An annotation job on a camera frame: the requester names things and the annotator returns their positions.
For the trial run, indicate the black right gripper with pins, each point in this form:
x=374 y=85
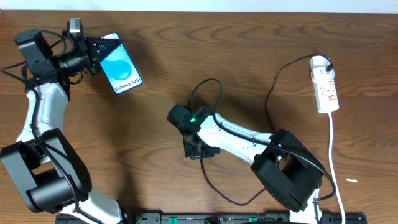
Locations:
x=199 y=152

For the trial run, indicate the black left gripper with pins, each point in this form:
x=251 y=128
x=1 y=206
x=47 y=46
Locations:
x=90 y=55

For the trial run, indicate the blue Galaxy smartphone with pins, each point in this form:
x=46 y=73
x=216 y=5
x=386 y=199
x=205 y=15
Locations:
x=120 y=69

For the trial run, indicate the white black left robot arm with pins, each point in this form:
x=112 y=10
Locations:
x=46 y=170

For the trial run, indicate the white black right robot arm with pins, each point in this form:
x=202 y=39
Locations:
x=282 y=164

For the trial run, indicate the white power strip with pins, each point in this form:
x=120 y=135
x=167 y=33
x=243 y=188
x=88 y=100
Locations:
x=322 y=75

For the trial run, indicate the small white paper scrap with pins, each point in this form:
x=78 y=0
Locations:
x=351 y=180

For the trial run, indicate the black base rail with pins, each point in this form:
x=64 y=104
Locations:
x=156 y=218

